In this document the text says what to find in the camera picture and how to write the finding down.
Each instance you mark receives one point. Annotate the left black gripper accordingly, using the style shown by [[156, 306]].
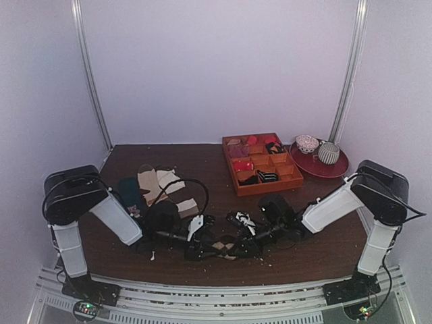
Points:
[[196, 253]]

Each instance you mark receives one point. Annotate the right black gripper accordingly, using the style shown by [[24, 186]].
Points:
[[245, 238]]

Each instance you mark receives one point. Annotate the brown argyle sock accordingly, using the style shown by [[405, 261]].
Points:
[[224, 245]]

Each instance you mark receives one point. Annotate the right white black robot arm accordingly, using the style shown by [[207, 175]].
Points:
[[380, 190]]

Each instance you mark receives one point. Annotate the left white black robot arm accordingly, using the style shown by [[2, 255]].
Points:
[[71, 194]]

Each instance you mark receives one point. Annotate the black white striped rolled sock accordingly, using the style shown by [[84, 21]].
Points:
[[267, 177]]

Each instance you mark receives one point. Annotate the wooden compartment tray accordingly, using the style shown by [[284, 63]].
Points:
[[247, 183]]

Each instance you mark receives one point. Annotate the purple rolled sock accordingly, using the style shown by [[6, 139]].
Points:
[[238, 151]]

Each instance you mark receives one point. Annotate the striped beige brown sock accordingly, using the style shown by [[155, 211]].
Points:
[[149, 189]]

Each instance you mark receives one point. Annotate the dark teal cartoon sock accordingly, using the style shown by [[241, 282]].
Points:
[[129, 192]]

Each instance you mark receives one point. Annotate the black red rolled sock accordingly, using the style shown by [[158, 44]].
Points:
[[274, 148]]

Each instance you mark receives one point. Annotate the red round plate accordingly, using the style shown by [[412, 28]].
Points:
[[311, 164]]

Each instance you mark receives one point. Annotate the dotted white bowl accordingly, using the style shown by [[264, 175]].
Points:
[[307, 143]]

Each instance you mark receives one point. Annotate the striped white cup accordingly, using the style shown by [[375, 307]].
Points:
[[328, 153]]

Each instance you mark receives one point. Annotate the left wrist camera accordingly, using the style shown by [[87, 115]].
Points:
[[163, 216]]

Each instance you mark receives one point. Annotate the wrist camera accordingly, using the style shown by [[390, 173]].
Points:
[[163, 216], [276, 209]]

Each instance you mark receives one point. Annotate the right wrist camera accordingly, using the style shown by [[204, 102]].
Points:
[[276, 209]]

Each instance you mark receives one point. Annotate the aluminium front rail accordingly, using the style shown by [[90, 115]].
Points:
[[141, 302]]

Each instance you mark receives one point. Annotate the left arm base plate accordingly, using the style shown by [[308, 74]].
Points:
[[96, 292]]

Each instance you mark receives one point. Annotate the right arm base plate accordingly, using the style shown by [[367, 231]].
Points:
[[357, 287]]

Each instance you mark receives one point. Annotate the right aluminium frame post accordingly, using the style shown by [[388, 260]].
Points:
[[343, 106]]

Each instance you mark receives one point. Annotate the aluminium frame post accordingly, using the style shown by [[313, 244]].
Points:
[[343, 106], [88, 73]]

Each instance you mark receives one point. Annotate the left aluminium frame post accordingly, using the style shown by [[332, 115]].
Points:
[[88, 73]]

